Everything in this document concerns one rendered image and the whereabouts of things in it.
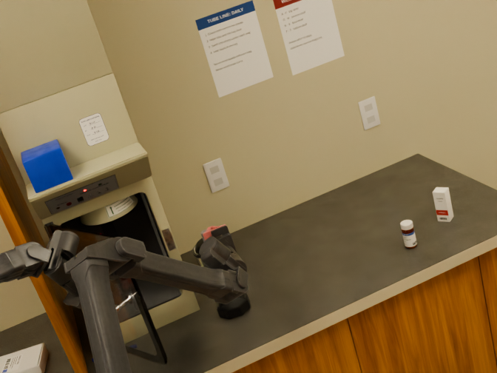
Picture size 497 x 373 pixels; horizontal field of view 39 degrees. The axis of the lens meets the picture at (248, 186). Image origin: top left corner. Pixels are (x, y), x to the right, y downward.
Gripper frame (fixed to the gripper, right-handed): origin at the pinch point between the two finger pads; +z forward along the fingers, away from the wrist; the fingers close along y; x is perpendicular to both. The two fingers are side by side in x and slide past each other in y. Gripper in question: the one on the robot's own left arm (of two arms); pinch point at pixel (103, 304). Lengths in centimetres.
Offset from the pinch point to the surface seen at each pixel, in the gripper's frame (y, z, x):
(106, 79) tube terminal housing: -49, -33, -7
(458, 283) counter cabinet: -58, 69, 54
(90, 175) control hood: -24.8, -22.3, -3.6
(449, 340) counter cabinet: -45, 83, 51
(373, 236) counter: -64, 59, 26
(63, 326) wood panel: 7.3, 4.8, -17.2
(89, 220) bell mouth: -21.0, -4.6, -19.9
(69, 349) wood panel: 11.4, 11.2, -17.9
